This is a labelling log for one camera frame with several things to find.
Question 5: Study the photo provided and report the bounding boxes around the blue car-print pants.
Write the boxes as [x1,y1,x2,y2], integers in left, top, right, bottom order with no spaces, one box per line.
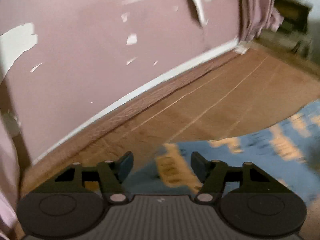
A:
[123,100,319,205]

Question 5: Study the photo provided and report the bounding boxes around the left pink satin curtain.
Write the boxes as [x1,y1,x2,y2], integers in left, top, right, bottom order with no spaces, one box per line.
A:
[1,77,30,239]

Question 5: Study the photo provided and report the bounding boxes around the pink satin curtain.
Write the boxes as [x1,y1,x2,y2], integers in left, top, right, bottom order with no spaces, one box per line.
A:
[239,0,284,41]
[1,77,30,239]

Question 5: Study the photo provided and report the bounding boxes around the brown bamboo bed mat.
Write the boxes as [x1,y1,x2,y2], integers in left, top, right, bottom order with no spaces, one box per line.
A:
[21,43,319,194]

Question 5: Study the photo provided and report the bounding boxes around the white tag on mat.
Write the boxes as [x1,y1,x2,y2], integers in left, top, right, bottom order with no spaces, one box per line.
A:
[233,44,249,55]

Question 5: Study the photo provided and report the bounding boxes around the wooden side shelf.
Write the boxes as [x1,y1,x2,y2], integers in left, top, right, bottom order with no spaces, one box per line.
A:
[257,0,312,59]

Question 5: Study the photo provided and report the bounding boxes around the right pink satin curtain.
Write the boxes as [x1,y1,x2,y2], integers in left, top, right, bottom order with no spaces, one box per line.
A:
[239,0,284,41]

